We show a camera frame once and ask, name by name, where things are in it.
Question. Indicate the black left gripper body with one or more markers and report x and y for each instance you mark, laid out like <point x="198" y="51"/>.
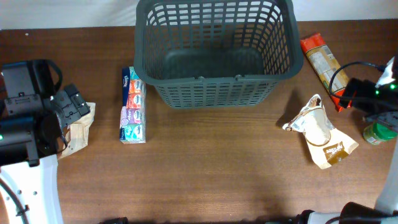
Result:
<point x="69" y="107"/>

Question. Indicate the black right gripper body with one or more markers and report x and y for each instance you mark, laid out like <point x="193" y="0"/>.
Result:
<point x="390" y="118"/>

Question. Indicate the beige brown coffee pouch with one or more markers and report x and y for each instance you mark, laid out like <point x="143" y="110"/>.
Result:
<point x="327" y="145"/>

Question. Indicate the Kleenex tissue multipack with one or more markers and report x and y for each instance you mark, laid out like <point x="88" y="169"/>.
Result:
<point x="132" y="126"/>

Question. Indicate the small brown paper snack bag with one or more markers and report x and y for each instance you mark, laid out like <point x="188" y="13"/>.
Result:
<point x="78" y="133"/>

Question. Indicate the grey plastic basket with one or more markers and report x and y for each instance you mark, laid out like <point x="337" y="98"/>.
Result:
<point x="201" y="54"/>

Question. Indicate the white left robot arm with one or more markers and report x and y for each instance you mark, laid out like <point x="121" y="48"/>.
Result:
<point x="29" y="150"/>

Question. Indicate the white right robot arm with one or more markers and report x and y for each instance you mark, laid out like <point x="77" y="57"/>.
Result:
<point x="356" y="181"/>

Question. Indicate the green lidded jar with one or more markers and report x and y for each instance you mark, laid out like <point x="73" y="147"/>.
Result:
<point x="376" y="133"/>

